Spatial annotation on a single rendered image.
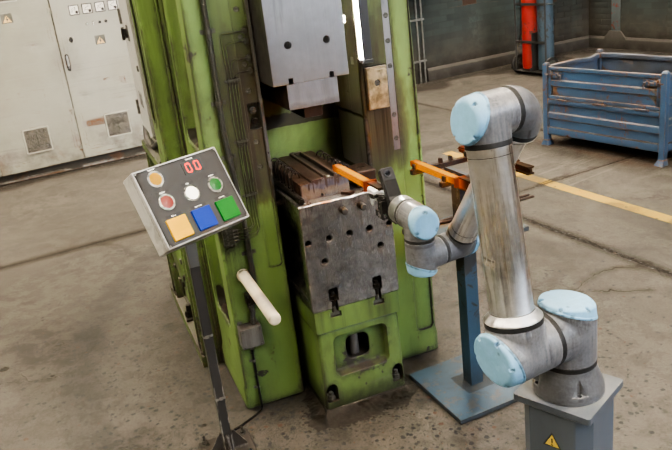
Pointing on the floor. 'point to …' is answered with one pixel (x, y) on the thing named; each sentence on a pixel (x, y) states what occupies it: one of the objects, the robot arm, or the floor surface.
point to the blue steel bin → (611, 101)
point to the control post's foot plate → (229, 441)
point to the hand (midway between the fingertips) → (372, 185)
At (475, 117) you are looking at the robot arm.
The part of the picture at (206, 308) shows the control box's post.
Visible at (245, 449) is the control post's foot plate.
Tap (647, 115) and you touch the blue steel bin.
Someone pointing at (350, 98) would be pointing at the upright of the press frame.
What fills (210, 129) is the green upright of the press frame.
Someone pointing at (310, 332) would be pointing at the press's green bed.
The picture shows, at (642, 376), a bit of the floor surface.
